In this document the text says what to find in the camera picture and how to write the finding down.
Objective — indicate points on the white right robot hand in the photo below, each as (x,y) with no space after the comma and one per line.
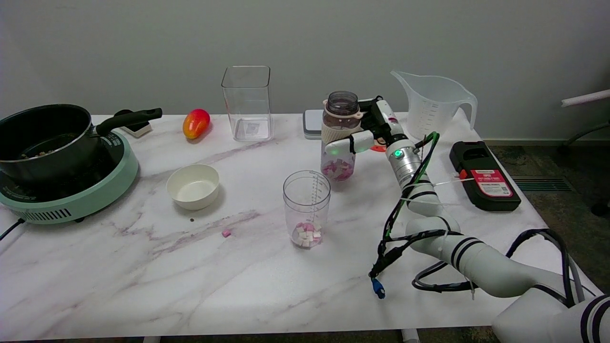
(381,124)

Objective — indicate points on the smoky clear plastic bottle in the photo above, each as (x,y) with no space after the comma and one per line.
(340,107)

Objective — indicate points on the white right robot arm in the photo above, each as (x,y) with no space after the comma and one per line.
(476,262)

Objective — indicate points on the small red orange object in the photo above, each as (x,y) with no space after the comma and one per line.
(379,148)

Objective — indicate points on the translucent plastic measuring jug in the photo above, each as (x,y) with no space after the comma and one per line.
(436,105)

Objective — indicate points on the small white kitchen scale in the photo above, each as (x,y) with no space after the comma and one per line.
(313,124)

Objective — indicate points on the long white zip tie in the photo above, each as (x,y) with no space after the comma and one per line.
(450,182)

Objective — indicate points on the clear measuring blender cup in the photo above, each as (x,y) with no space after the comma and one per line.
(306,200)

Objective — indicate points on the black box with red label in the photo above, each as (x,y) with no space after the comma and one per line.
(486,176)

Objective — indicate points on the pink and white cubes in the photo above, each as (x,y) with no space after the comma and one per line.
(307,234)

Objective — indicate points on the clear square plastic container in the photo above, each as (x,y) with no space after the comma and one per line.
(248,102)

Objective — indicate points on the red yellow mango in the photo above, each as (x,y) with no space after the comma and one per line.
(195,124)

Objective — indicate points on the white ceramic bowl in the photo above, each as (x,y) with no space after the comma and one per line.
(193,186)

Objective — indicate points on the white foam tube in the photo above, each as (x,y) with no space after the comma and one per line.
(586,97)

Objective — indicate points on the small black and white device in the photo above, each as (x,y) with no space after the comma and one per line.
(138,128)

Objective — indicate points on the green induction cooker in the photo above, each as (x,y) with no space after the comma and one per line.
(81,195)

